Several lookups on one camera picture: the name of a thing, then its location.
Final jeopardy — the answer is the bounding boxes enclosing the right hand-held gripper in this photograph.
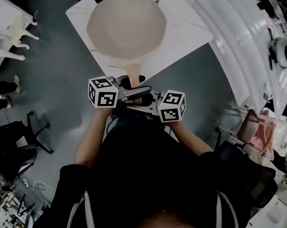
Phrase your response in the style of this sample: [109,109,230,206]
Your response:
[125,75,186,124]

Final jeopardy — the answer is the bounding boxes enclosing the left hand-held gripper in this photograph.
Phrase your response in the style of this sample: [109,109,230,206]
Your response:
[87,76,152,109]

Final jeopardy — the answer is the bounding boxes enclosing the beige pan with wooden handle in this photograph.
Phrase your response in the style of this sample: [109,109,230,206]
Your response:
[86,0,168,105]

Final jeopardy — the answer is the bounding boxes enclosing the person's left forearm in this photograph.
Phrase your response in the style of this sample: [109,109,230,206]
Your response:
[73,106,114,169]

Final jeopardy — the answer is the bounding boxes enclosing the person's right forearm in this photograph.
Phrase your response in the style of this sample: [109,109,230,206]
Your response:
[165,120,214,157]

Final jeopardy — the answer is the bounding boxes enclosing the person's black shirt torso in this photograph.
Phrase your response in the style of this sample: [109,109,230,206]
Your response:
[35,114,255,228]

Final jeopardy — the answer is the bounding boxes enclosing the white curved counter unit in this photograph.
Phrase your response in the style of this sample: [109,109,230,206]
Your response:
[181,0,287,123]

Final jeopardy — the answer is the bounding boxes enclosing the brown wooden chair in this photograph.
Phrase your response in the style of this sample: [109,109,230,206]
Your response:
[236,108,261,143]

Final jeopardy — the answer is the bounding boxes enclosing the pink cloth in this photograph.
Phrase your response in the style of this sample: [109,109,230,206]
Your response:
[252,110,276,157]

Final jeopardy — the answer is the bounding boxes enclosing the black office chair with castors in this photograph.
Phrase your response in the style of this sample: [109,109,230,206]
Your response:
[0,111,54,184]

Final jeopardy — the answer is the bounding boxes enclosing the beige animal skeleton model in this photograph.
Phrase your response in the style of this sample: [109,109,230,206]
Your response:
[0,15,40,67]

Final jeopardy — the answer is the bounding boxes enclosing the black mesh office chair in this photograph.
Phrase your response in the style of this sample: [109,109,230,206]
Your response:
[213,140,278,209]

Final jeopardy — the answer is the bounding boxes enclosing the white shoulder strap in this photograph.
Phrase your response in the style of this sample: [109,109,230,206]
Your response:
[216,190,239,228]
[69,190,97,228]

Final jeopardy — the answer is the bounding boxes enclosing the white cable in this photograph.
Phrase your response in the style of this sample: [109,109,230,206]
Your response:
[27,179,57,192]

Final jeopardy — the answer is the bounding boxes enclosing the white ring-shaped device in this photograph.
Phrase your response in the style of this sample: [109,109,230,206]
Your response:
[269,36,287,68]

